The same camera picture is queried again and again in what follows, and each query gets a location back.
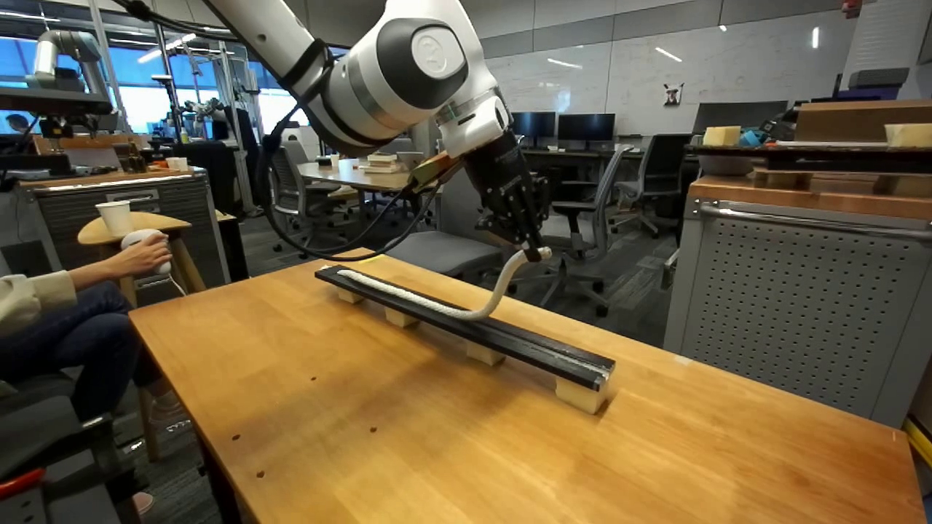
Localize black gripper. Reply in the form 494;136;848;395
463;127;552;261

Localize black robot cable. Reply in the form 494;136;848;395
260;100;461;261

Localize forearm in cream sleeve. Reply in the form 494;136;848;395
0;260;111;334

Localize brown cardboard box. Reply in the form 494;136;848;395
793;100;932;145

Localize black mesh office chair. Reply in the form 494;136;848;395
261;126;329;260

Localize grey office chair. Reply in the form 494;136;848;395
522;142;635;314
382;132;535;286

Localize white handheld controller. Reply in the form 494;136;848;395
120;228;177;283

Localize red chair part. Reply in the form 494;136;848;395
0;467;48;504

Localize person's leg in jeans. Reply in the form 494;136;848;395
0;286;143;426

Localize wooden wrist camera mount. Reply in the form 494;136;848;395
407;145;465;189

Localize long black grooved rail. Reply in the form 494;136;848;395
311;261;619;395

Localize white paper cup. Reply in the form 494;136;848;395
92;199;136;242

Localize white lamp head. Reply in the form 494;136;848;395
25;26;64;88

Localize black tray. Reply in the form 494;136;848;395
682;141;932;178

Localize dark drawer cabinet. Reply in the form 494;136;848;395
15;167;232;309

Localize yellow bar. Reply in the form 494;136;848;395
903;416;932;472

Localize person's hand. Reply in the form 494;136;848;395
99;232;177;286

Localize round wooden stool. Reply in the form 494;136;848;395
73;210;213;312

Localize black computer monitor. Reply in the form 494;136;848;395
555;110;618;151
509;110;558;151

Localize yellow foam block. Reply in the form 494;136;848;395
699;123;745;151
881;123;932;151

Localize grey perforated metal cabinet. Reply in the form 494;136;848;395
663;171;932;430

